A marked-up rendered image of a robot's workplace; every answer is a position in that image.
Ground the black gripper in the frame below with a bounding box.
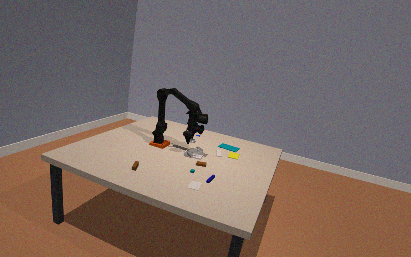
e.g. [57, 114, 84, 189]
[183, 121, 197, 144]

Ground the yellow flat plate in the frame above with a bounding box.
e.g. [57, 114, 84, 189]
[228, 152, 240, 160]

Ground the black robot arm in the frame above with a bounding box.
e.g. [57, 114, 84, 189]
[152, 88, 208, 144]

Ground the dark blue rectangular bar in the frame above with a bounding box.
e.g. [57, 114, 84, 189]
[206, 175, 215, 183]

